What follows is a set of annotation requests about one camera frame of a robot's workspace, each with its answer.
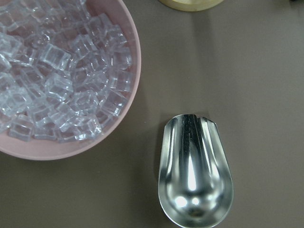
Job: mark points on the wooden cup tree stand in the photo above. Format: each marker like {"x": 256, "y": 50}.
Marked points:
{"x": 191, "y": 5}

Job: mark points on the pink bowl with ice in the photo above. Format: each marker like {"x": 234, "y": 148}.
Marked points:
{"x": 63, "y": 98}

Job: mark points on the metal ice scoop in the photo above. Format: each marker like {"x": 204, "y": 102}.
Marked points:
{"x": 195, "y": 186}

